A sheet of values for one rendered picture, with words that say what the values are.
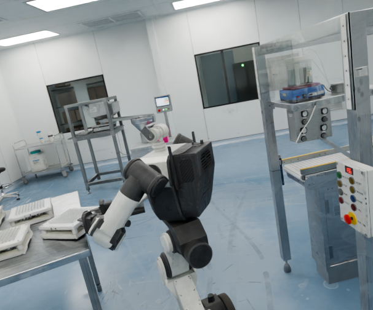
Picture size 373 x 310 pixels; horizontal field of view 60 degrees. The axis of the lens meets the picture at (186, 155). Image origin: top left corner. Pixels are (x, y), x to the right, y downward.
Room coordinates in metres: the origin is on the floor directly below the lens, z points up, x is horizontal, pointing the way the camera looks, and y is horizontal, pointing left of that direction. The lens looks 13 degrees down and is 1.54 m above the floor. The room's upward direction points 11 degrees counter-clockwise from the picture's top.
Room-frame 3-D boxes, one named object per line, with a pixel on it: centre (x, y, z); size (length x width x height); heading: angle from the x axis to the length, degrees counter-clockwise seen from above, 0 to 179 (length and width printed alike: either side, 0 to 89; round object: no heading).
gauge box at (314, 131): (1.88, -0.76, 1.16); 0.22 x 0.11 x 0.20; 95
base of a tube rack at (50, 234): (1.66, 0.68, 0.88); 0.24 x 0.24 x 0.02; 66
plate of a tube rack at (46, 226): (1.66, 0.68, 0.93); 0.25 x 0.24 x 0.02; 156
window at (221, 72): (7.02, -1.24, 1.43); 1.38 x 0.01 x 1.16; 84
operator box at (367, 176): (1.14, -0.62, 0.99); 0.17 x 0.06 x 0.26; 5
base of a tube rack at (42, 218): (1.97, 1.05, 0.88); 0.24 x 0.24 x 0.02; 22
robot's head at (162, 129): (1.41, 0.11, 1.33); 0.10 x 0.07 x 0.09; 155
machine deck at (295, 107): (2.03, -0.94, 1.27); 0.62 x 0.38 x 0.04; 95
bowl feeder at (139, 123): (4.67, 0.45, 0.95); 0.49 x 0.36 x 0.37; 84
